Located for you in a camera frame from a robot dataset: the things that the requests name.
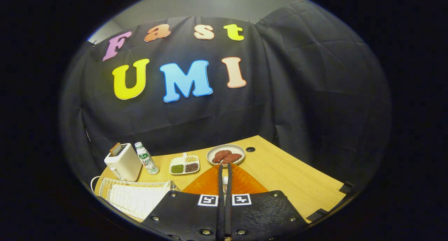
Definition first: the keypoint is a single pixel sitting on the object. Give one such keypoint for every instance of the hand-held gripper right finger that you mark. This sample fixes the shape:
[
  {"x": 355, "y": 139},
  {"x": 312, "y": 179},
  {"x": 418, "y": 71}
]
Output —
[{"x": 259, "y": 213}]

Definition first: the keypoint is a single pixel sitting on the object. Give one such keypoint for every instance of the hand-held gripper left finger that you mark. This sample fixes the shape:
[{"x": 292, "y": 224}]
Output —
[{"x": 189, "y": 213}]

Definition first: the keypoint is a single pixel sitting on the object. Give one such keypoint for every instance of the white divided snack dish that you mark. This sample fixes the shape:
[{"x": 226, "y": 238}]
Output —
[{"x": 184, "y": 164}]

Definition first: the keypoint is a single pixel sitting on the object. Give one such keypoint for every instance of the small beige sausage plate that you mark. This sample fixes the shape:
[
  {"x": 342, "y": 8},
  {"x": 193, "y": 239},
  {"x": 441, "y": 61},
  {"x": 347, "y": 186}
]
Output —
[{"x": 238, "y": 149}]

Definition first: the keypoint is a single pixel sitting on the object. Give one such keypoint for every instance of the dark red beans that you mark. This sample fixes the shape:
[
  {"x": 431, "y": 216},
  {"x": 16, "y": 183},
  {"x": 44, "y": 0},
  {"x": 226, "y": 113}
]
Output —
[{"x": 191, "y": 167}]

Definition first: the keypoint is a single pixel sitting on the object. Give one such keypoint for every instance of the green mung beans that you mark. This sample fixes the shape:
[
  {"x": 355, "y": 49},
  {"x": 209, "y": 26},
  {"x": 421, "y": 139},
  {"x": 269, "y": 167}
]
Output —
[{"x": 177, "y": 169}]

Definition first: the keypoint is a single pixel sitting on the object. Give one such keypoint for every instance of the yellow soybeans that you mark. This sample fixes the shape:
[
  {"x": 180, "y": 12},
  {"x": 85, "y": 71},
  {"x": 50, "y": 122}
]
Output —
[{"x": 190, "y": 159}]

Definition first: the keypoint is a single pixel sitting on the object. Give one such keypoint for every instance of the black table edge clamp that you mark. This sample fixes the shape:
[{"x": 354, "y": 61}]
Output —
[
  {"x": 346, "y": 187},
  {"x": 317, "y": 215}
]

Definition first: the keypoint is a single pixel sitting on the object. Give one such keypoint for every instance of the red sausage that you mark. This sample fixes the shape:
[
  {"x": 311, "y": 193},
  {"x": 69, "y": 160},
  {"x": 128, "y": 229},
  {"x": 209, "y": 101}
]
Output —
[
  {"x": 233, "y": 158},
  {"x": 221, "y": 155}
]

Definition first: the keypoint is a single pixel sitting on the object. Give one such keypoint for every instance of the white green label bottle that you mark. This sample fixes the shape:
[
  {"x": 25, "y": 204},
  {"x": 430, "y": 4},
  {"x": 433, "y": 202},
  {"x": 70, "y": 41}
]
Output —
[{"x": 146, "y": 158}]

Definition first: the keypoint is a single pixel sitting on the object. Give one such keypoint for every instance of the white toaster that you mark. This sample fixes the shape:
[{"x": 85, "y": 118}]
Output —
[{"x": 124, "y": 165}]

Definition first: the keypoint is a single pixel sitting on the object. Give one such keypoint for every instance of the toast bread slice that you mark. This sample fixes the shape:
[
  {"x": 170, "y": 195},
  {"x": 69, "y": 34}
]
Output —
[{"x": 115, "y": 149}]

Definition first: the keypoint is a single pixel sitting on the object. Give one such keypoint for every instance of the black backdrop cloth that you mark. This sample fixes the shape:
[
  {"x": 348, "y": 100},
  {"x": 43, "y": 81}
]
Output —
[{"x": 297, "y": 94}]

